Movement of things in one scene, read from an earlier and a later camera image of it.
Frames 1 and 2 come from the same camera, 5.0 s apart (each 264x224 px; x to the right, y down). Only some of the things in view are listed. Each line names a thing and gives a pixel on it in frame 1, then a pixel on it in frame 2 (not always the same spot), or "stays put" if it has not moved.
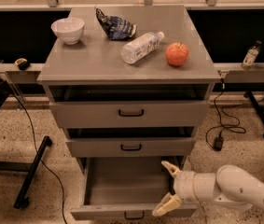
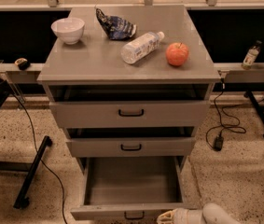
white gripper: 184,186 → 182,217
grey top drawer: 132,114 stays put
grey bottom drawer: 125,189 stays put
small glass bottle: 251,55 stays put
